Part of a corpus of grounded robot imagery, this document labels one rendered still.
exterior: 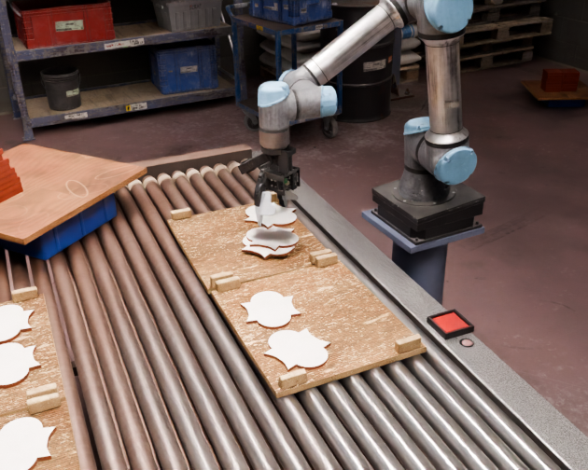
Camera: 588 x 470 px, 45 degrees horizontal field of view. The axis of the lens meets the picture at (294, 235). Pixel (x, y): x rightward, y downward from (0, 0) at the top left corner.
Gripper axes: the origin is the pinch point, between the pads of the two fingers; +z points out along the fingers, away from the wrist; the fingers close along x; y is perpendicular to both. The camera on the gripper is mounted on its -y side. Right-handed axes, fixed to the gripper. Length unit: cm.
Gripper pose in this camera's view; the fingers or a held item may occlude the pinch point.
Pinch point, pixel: (270, 214)
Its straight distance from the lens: 187.4
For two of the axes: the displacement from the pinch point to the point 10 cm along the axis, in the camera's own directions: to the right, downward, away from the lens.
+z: 0.2, 8.8, 4.7
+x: 5.7, -4.0, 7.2
